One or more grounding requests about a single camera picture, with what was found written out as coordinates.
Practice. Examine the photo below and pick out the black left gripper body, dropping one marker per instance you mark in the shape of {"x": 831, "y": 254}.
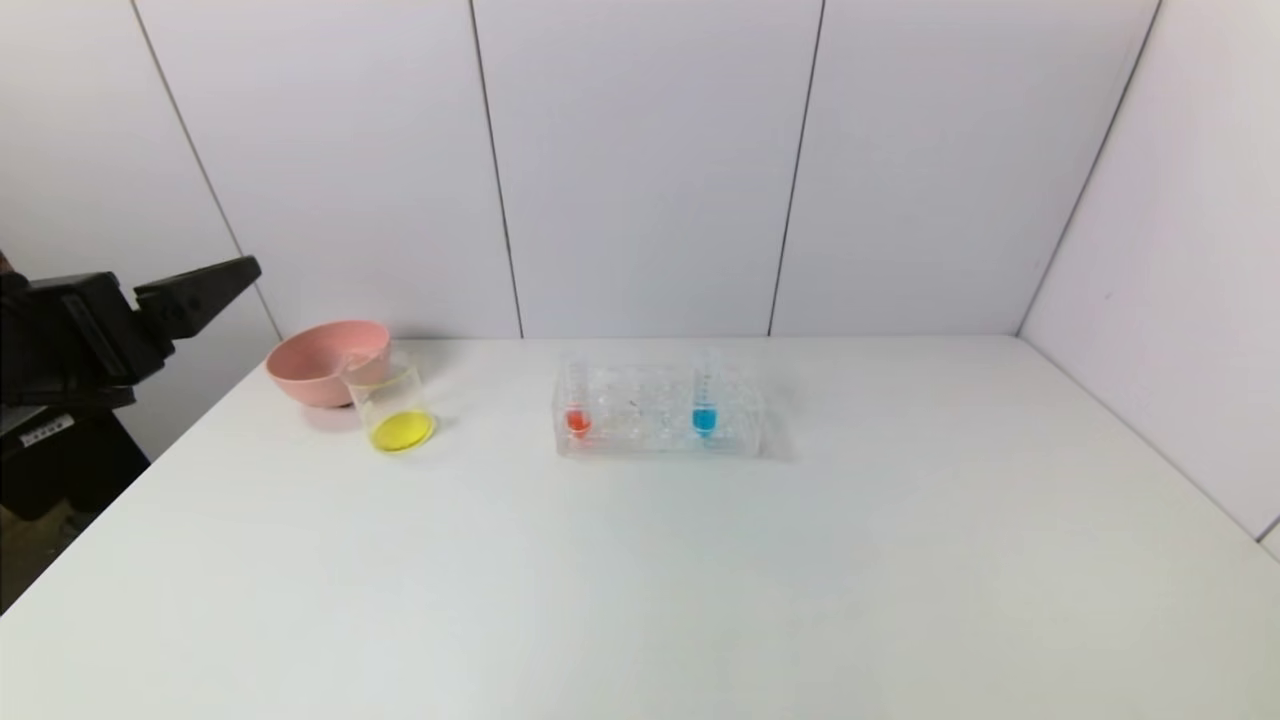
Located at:
{"x": 88, "y": 335}

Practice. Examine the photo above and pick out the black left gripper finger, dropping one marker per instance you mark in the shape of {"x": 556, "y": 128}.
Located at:
{"x": 200, "y": 290}

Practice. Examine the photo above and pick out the clear glass beaker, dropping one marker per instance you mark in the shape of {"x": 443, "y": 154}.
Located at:
{"x": 400, "y": 430}

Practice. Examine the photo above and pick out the test tube with red pigment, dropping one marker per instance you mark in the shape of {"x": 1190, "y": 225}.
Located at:
{"x": 578, "y": 422}

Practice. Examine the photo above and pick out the clear acrylic test tube rack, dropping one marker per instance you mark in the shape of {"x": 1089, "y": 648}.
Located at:
{"x": 650, "y": 425}

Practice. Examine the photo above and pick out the test tube with blue pigment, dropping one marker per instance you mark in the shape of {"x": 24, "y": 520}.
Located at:
{"x": 704, "y": 421}

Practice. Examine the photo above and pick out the pink bowl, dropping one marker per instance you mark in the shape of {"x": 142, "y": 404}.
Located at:
{"x": 310, "y": 365}

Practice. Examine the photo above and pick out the black bulky object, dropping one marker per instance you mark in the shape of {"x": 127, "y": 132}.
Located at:
{"x": 60, "y": 485}

